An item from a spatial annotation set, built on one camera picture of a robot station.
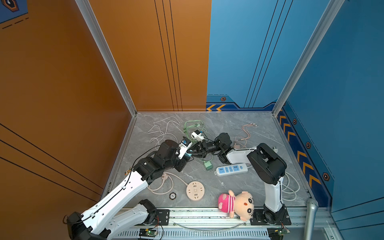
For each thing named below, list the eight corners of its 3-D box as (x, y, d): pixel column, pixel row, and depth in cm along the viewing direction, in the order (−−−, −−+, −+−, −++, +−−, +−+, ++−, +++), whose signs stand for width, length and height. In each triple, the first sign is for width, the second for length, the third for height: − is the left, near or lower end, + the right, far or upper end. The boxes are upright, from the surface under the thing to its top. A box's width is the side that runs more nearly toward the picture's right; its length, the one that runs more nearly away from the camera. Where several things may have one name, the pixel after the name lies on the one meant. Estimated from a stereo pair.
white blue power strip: (215, 176, 89) (215, 174, 86) (213, 168, 92) (213, 166, 89) (247, 172, 90) (249, 170, 88) (244, 165, 94) (246, 162, 91)
